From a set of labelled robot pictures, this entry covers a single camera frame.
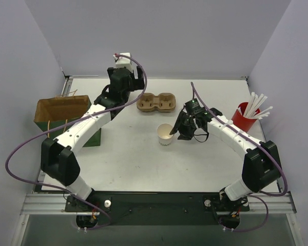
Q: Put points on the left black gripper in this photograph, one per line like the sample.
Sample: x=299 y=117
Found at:
x=137 y=77

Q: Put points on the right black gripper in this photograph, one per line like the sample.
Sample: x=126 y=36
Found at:
x=188 y=122

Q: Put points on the white paper cup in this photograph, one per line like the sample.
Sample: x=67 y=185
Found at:
x=163 y=133

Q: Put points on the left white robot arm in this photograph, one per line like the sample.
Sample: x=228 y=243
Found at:
x=58 y=155

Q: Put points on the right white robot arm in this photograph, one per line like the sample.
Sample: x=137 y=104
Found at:
x=261 y=163

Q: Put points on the brown cardboard cup carrier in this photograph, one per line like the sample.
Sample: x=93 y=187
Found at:
x=164 y=102

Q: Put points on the red cup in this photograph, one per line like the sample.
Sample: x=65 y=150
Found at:
x=240 y=121

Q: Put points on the white wrapped straws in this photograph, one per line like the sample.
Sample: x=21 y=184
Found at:
x=252 y=107

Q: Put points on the green paper bag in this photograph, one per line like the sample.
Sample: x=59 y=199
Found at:
x=54 y=112

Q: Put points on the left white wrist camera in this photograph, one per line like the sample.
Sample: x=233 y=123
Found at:
x=122 y=62

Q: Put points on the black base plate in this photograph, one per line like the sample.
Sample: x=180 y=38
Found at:
x=155 y=209

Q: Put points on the aluminium rail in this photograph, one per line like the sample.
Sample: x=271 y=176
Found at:
x=54 y=204

